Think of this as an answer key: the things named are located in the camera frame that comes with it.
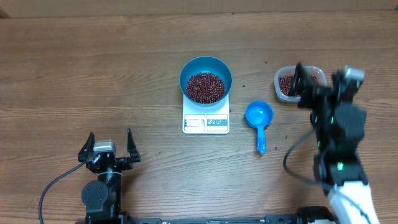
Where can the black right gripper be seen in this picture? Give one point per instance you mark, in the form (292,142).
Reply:
(314,93)

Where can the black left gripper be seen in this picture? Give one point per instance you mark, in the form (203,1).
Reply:
(134,152)

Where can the blue plastic measuring scoop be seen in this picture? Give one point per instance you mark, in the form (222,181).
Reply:
(259,115)

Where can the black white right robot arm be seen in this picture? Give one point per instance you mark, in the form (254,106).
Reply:
(339,128)

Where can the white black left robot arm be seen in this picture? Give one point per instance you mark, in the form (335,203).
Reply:
(103,197)

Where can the white digital kitchen scale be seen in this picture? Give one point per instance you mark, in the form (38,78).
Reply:
(205,119)

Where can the red beans in bowl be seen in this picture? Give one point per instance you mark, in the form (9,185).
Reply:
(205,88)

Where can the teal metal bowl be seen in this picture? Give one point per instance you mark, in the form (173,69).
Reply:
(206,64)

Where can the clear plastic bean container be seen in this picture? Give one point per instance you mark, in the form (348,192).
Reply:
(289,71)

